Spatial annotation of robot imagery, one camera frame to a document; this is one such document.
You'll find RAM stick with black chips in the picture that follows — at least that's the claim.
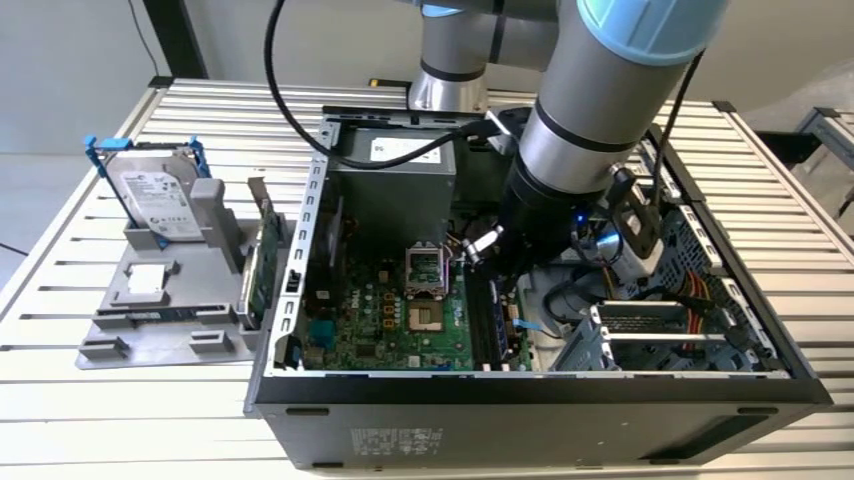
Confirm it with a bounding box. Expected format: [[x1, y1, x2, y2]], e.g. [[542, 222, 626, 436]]
[[96, 308, 235, 322], [489, 277, 513, 364]]

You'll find grey power supply unit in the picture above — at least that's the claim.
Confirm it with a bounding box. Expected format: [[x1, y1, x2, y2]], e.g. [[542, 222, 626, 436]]
[[330, 127, 459, 251]]

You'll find perforated metal disk bay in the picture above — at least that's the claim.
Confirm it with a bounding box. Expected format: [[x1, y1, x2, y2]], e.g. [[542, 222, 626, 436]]
[[551, 298, 736, 374]]

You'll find CPU socket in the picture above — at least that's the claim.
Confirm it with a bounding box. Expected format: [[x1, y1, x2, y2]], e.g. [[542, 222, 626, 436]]
[[405, 298, 447, 334]]

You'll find green motherboard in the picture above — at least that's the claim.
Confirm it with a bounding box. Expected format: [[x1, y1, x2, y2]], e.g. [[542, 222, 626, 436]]
[[299, 249, 539, 374]]

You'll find black and silver PC case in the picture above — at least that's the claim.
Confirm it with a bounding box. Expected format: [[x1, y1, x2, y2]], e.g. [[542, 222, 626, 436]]
[[241, 103, 836, 471]]

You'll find green graphics card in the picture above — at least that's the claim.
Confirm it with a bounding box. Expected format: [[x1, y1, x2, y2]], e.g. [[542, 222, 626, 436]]
[[239, 175, 289, 331]]

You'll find grey metal side table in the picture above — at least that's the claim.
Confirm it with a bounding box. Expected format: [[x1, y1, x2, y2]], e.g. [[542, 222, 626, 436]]
[[793, 105, 854, 224]]

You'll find grey parts rack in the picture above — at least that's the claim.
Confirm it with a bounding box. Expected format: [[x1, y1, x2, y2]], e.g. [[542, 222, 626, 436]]
[[74, 175, 295, 371]]

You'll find hard disk in blue carrier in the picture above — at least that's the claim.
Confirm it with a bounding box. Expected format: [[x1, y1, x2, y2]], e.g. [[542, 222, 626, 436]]
[[79, 133, 214, 249]]

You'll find silver CPU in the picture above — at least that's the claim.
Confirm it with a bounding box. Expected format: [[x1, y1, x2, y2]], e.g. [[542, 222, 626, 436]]
[[126, 264, 167, 294]]

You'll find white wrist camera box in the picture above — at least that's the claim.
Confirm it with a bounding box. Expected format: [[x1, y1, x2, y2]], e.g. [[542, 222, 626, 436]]
[[597, 167, 669, 279]]

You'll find thin wire locking lever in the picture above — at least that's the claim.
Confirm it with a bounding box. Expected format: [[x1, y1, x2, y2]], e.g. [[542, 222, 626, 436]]
[[438, 247, 462, 299]]

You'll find metal socket cover frame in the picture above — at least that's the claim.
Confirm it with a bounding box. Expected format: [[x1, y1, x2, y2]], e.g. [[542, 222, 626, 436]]
[[403, 241, 447, 301]]

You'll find orange yellow wire bundle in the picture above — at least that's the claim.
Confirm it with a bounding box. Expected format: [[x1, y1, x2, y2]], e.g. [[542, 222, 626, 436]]
[[673, 269, 720, 361]]

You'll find black data cable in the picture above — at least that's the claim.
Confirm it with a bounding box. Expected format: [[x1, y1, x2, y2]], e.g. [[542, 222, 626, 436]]
[[541, 272, 716, 337]]

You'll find black camera cable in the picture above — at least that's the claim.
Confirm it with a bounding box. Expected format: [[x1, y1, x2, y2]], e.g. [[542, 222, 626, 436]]
[[650, 49, 708, 207], [262, 0, 499, 170]]

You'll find black metal stand post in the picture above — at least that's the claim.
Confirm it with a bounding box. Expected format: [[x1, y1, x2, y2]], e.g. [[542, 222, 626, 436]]
[[143, 0, 210, 81]]

